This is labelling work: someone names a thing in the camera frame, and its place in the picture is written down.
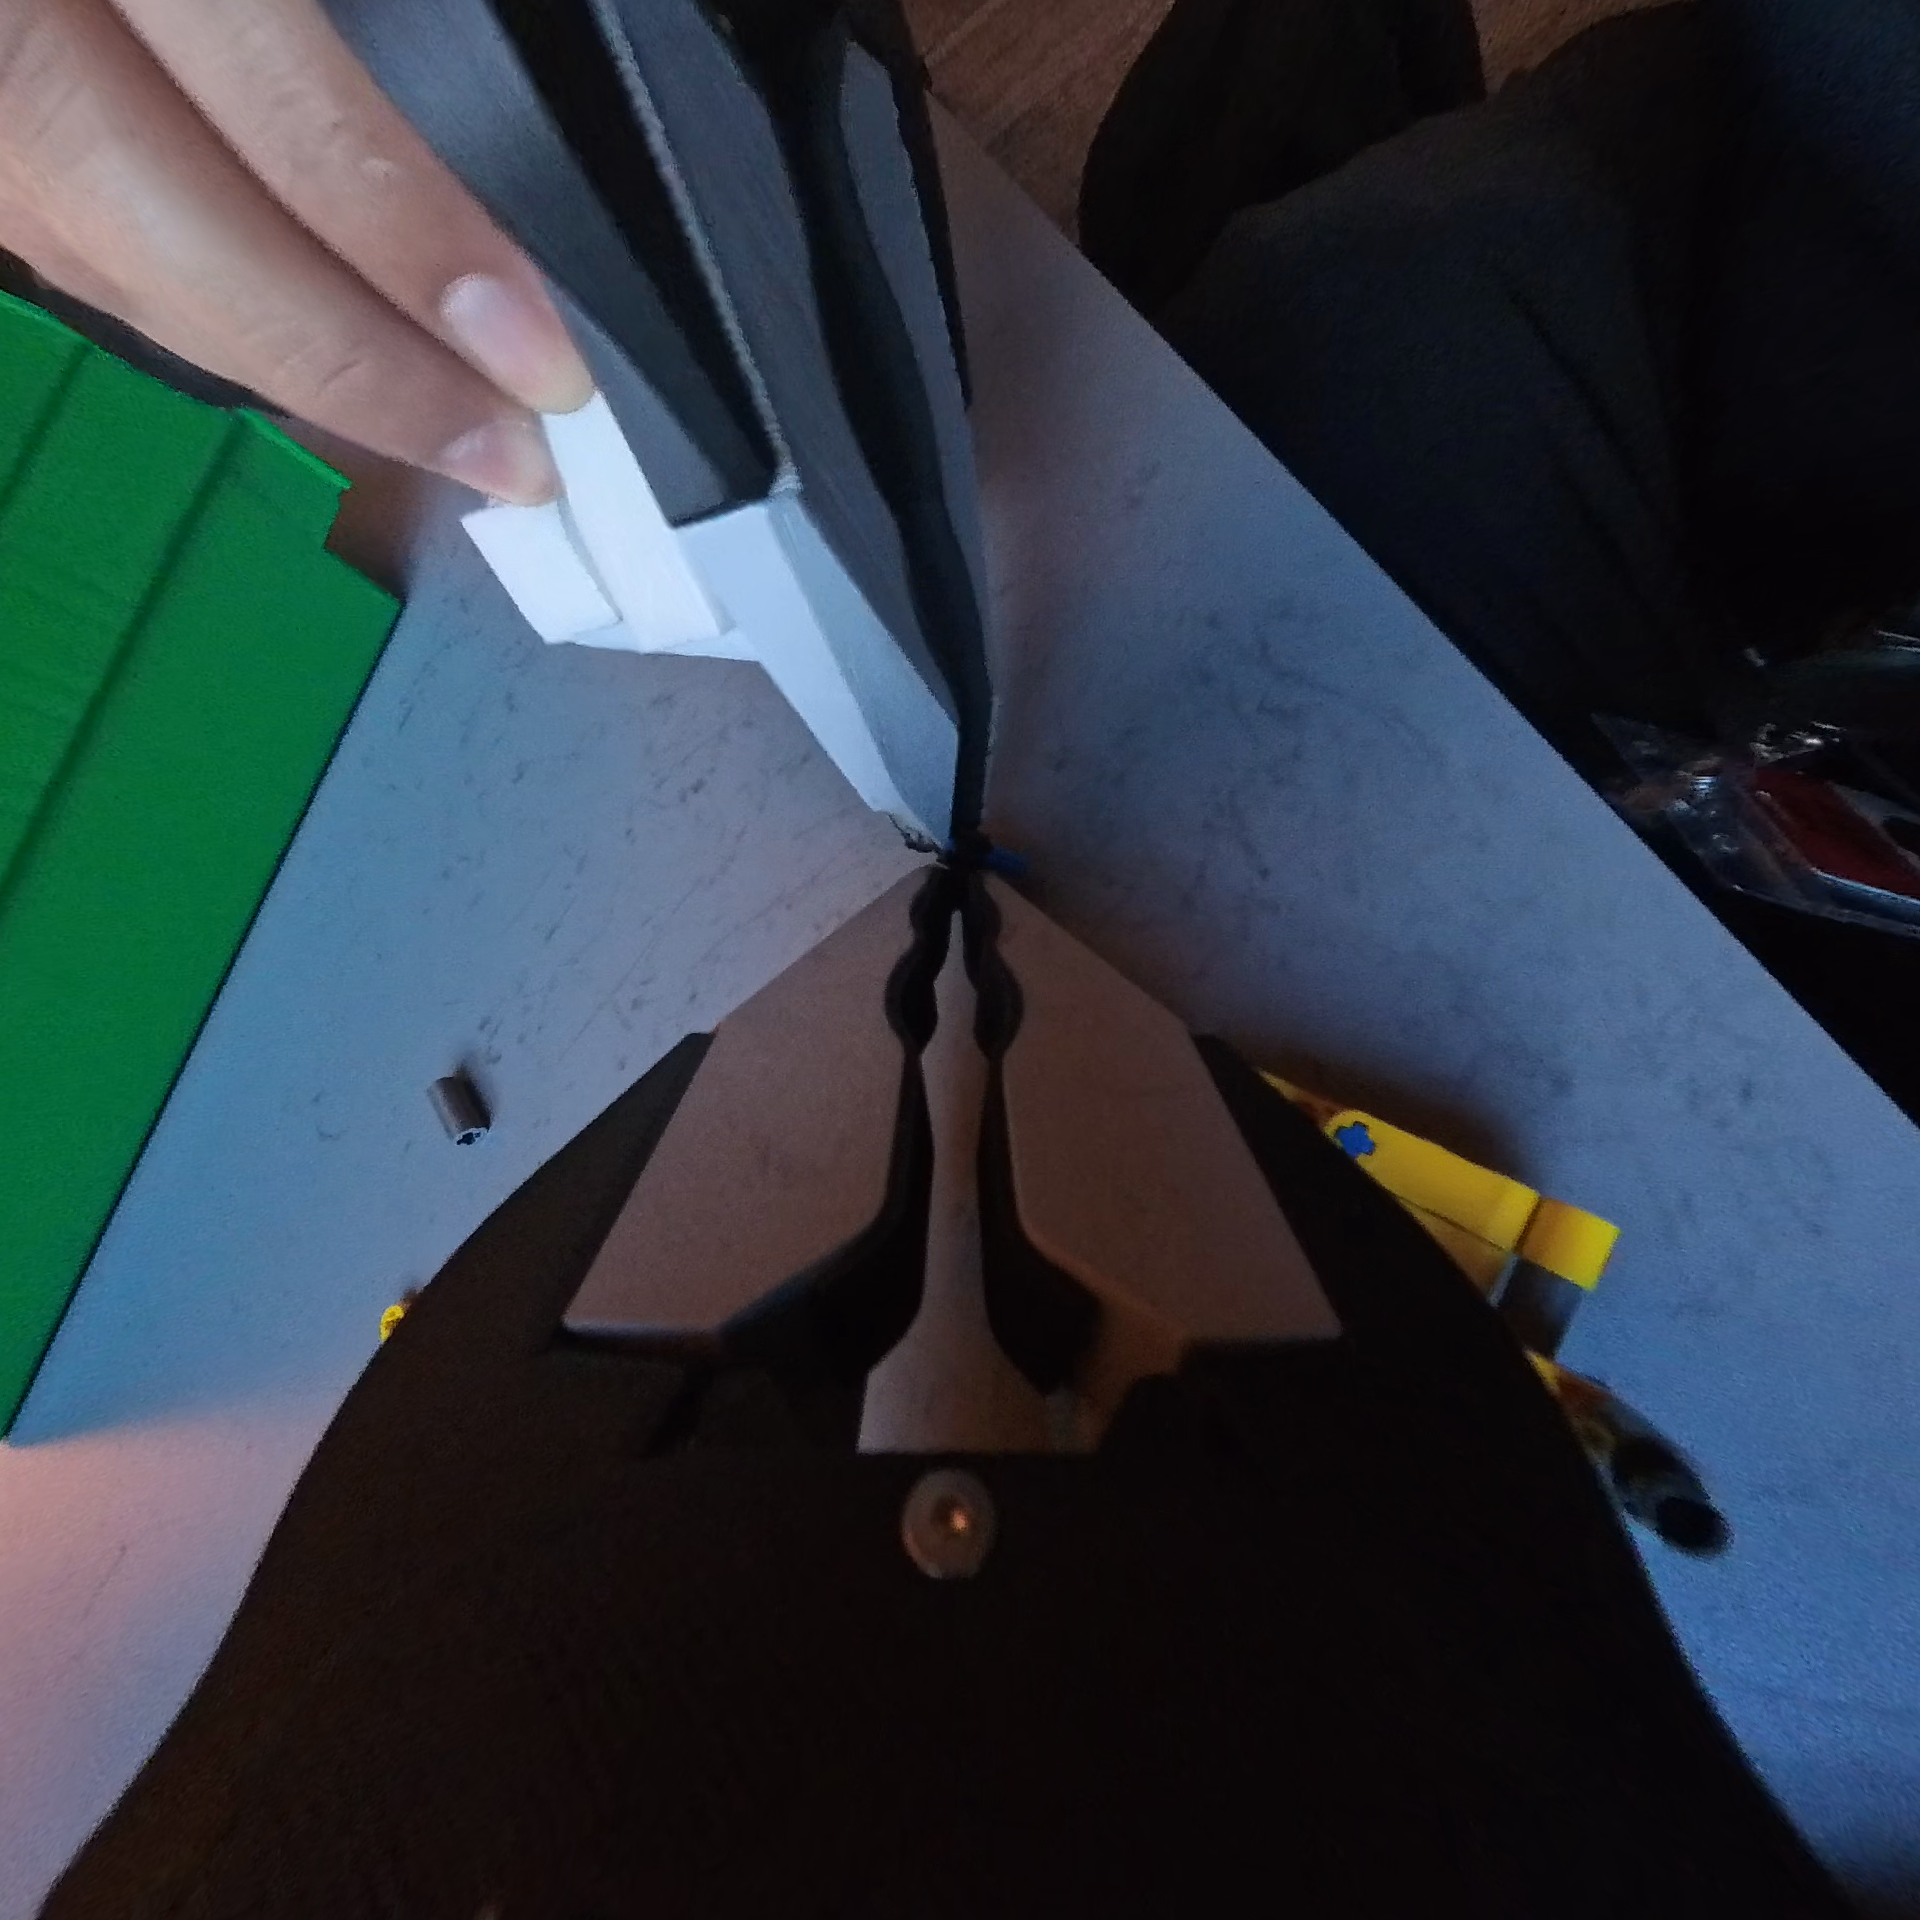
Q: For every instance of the clear plastic parts bag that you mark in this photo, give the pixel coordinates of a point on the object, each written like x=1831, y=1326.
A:
x=1799, y=811

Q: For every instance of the grey desk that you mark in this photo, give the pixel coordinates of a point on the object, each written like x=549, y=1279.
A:
x=1277, y=751

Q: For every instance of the green storage bin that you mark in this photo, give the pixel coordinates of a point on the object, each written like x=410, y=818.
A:
x=150, y=751

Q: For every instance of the person's right hand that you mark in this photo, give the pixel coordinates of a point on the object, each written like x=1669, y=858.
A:
x=226, y=181

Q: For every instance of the dark cylinder block connector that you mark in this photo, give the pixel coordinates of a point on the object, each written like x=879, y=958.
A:
x=462, y=1109

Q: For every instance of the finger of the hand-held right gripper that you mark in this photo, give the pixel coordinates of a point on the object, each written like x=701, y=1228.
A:
x=901, y=226
x=810, y=451

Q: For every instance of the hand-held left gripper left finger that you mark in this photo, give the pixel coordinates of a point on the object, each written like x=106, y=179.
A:
x=750, y=1184

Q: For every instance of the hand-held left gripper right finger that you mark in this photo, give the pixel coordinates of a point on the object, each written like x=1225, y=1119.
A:
x=1142, y=1202

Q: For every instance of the yellow block frame assembly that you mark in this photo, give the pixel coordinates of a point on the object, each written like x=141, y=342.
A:
x=1500, y=1202

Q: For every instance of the person's dark clothed body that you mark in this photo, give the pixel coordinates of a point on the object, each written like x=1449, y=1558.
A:
x=1500, y=375

